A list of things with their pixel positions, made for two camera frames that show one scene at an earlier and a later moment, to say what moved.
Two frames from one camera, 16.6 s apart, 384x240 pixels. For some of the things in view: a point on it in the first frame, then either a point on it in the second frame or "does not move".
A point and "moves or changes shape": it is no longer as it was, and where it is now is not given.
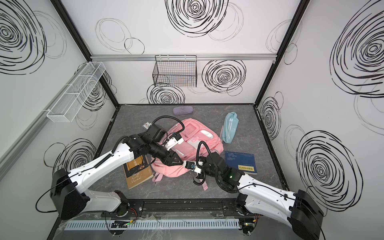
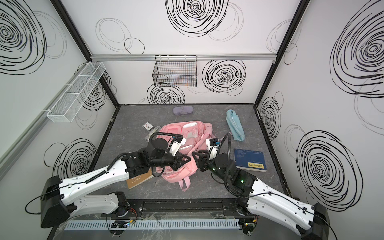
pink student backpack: x=191 y=133 moves or changes shape
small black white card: x=146 y=125 does not move
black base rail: x=211 y=207 does not move
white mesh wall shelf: x=67 y=105 does not move
